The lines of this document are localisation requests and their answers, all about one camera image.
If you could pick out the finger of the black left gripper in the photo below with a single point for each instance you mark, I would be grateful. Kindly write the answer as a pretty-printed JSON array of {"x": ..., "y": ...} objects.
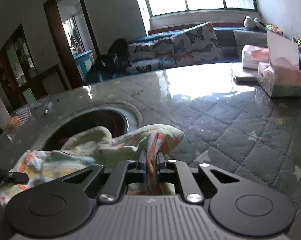
[{"x": 13, "y": 177}]

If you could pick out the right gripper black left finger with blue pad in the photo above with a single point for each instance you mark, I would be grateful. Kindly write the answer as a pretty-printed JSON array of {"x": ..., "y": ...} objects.
[{"x": 90, "y": 203}]

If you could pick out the blue plastic crate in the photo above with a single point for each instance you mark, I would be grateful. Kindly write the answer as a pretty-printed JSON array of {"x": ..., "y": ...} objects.
[{"x": 84, "y": 61}]

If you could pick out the pink green tissue box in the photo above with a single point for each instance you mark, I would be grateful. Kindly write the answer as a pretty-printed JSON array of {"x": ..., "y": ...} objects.
[{"x": 281, "y": 76}]

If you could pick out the colourful patterned fleece garment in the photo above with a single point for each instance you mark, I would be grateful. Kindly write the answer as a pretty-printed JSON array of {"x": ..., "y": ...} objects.
[{"x": 97, "y": 146}]

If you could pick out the pink white tissue pack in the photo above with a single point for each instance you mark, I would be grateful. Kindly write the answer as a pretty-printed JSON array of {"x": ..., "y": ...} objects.
[{"x": 253, "y": 55}]

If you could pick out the grey plush toy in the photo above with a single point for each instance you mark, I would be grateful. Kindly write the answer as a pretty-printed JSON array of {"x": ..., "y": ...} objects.
[{"x": 255, "y": 23}]

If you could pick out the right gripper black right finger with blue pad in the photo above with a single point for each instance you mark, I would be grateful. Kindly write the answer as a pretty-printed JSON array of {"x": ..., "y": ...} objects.
[{"x": 236, "y": 206}]

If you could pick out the butterfly print cushion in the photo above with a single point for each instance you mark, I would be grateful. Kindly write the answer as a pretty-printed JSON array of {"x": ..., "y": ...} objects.
[{"x": 197, "y": 45}]

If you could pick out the grey pillow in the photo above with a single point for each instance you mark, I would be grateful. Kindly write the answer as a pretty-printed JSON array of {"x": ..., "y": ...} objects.
[{"x": 245, "y": 37}]

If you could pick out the black bag on floor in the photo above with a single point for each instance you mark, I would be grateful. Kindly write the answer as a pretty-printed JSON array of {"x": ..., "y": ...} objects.
[{"x": 111, "y": 65}]

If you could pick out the flat grey remote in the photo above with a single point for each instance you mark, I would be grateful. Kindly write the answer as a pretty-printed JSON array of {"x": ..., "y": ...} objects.
[{"x": 245, "y": 75}]

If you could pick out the quilted grey table cover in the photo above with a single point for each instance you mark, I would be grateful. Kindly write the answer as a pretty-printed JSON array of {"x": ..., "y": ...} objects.
[{"x": 237, "y": 128}]

